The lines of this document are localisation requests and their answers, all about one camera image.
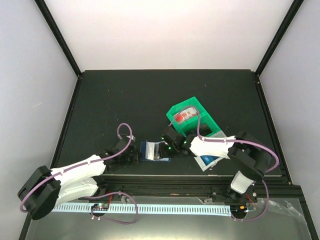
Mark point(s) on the left black frame post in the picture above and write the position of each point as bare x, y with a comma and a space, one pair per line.
48, 17

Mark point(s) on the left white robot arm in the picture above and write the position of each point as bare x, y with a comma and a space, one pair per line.
48, 188

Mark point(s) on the left circuit board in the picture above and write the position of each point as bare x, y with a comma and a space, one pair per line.
100, 207

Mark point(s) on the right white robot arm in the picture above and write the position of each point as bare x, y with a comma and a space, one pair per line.
252, 159

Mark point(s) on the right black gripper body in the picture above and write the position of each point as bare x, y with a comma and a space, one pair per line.
171, 152

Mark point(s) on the right circuit board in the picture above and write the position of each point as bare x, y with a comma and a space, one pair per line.
242, 209

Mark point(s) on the red white credit cards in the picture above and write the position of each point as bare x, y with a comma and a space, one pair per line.
185, 115

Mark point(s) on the blue credit cards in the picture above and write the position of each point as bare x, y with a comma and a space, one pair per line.
208, 159

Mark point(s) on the blue card holder wallet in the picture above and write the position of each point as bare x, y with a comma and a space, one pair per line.
150, 152

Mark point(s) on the circuit board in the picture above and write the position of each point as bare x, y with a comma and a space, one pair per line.
242, 209
100, 207

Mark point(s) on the black frame post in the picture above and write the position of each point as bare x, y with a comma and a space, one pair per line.
48, 17
282, 29

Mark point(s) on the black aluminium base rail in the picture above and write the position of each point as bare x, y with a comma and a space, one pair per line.
190, 186

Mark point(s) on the green card bin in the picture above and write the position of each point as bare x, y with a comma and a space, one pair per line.
191, 125

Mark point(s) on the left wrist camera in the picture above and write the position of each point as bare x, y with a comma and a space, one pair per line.
133, 138

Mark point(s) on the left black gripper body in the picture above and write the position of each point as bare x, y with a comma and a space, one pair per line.
125, 160

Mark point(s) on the white slotted cable duct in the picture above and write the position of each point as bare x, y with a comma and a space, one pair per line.
151, 209

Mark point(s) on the right black frame post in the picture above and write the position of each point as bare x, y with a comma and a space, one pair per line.
282, 29

